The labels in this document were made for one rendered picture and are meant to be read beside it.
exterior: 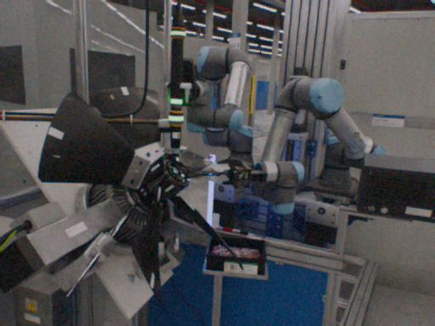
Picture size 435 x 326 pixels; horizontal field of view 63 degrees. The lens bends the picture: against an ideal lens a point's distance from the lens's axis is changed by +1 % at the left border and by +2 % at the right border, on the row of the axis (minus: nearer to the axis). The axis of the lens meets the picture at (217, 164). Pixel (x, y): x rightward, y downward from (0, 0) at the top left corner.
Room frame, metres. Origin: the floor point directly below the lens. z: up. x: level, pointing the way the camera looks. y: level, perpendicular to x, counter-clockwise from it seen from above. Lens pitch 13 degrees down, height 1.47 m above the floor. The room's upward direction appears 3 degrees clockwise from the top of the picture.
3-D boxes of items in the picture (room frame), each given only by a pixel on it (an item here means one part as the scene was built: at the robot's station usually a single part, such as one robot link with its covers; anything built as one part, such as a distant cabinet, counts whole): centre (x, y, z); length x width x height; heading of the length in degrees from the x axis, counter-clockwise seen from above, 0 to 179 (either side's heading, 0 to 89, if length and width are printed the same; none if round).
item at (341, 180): (1.61, -0.55, 1.09); 0.15 x 0.15 x 0.10
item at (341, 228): (1.26, -0.48, 0.96); 0.03 x 0.03 x 0.20; 71
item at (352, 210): (1.23, -0.58, 1.04); 0.24 x 0.03 x 0.03; 71
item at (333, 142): (1.60, -0.56, 1.20); 0.13 x 0.12 x 0.14; 34
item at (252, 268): (1.23, -0.09, 0.85); 0.22 x 0.17 x 0.07; 86
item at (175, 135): (1.10, 0.13, 1.46); 0.04 x 0.04 x 0.46
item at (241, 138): (1.86, -0.12, 1.20); 0.13 x 0.12 x 0.14; 80
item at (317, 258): (1.41, -0.08, 0.82); 0.90 x 0.04 x 0.08; 71
